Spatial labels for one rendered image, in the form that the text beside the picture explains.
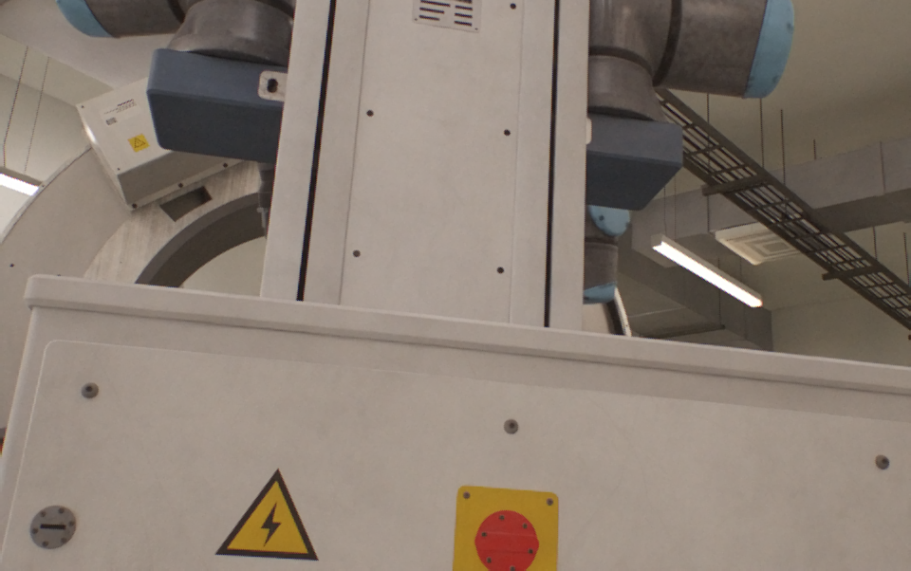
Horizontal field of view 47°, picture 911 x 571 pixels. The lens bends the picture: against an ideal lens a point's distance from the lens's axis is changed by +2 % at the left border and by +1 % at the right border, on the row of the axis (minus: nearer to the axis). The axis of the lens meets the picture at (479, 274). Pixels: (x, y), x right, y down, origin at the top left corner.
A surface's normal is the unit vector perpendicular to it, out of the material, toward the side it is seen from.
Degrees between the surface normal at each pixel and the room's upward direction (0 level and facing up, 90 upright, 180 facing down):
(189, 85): 90
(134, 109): 90
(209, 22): 70
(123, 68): 180
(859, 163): 90
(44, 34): 180
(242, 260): 90
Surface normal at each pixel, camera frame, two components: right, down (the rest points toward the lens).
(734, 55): 0.07, 0.48
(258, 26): 0.46, -0.58
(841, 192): -0.63, -0.29
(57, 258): 0.19, -0.32
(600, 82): 0.02, -0.63
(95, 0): -0.17, 0.55
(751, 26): 0.14, -0.02
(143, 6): -0.14, 0.72
